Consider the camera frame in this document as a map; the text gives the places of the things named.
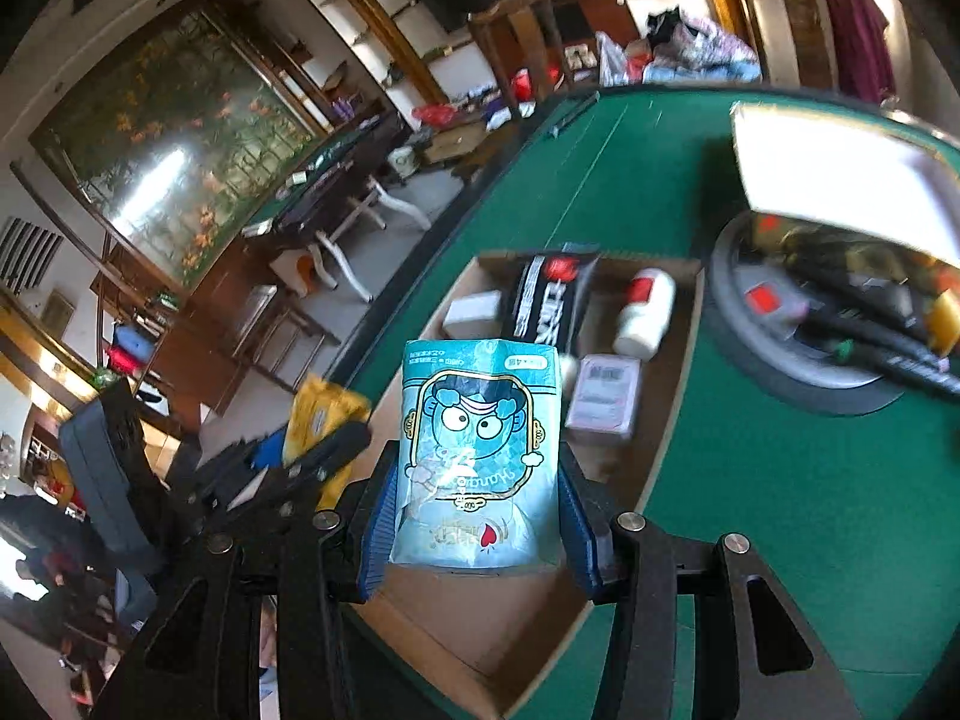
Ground maroon cloth on chair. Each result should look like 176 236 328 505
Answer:
825 0 896 104

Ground yellow snack packet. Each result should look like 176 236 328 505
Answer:
281 374 373 466

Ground framed floral painting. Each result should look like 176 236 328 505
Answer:
31 4 316 293

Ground black white snack bag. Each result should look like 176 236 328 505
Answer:
501 249 601 356

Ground blue cartoon tissue pack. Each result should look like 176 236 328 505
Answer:
391 338 562 574

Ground small white cube box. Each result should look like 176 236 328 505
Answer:
441 289 503 340

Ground small white bottle red label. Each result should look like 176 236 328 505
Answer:
612 268 677 361

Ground dark side table white legs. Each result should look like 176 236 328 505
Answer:
241 114 431 304

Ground round grey table console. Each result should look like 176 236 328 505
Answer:
707 209 960 418

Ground wooden chair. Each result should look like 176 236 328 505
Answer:
467 0 573 119

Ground white pink barcode box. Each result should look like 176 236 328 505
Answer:
565 355 641 445

